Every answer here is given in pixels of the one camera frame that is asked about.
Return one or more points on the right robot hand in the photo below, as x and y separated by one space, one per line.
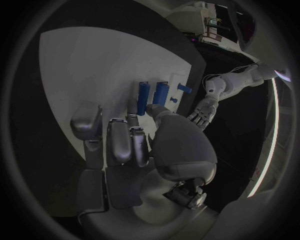
178 146

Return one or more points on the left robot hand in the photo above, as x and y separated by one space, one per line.
204 110

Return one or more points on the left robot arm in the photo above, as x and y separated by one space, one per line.
230 80

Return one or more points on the white task board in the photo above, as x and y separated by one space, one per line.
112 69

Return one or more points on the blue peg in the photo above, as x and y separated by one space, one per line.
184 88

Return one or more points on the small blue plug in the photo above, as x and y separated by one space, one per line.
173 100

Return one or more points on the thick blue cylinder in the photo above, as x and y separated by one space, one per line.
161 93

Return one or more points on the long blue cylinder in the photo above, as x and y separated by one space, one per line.
143 98

